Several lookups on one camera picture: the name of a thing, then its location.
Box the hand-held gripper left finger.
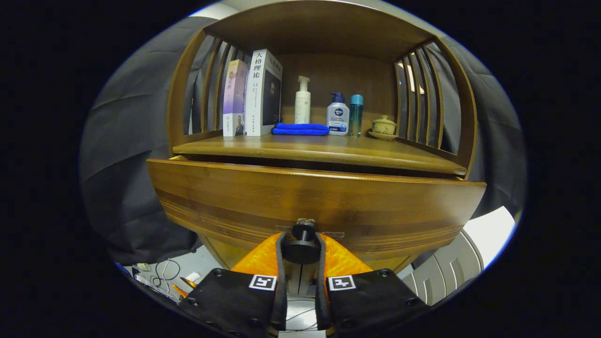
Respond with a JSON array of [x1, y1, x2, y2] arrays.
[[178, 232, 288, 336]]

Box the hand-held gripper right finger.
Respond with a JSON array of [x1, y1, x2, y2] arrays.
[[314, 232, 430, 336]]

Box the brown wooden drawer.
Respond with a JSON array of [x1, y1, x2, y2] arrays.
[[146, 157, 487, 264]]

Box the wooden countertop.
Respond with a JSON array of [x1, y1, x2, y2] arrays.
[[172, 134, 468, 177]]

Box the brown wooden cabinet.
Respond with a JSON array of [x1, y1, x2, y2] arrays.
[[167, 0, 478, 273]]

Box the blue folded cloth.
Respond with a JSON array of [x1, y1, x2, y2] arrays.
[[271, 123, 330, 136]]

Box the white bottle blue pump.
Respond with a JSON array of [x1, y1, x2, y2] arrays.
[[326, 92, 350, 136]]

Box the yellow lidded teacup with saucer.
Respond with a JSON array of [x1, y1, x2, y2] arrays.
[[368, 115, 398, 141]]

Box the teal bottle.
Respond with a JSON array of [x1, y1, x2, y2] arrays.
[[349, 94, 364, 138]]

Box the white thick book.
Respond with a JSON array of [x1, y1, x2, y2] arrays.
[[245, 49, 283, 137]]

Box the purple book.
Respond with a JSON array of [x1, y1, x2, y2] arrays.
[[223, 60, 248, 137]]

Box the black backdrop cloth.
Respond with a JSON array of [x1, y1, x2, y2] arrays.
[[80, 16, 526, 266]]

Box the black cables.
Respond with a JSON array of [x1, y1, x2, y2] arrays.
[[149, 257, 182, 292]]

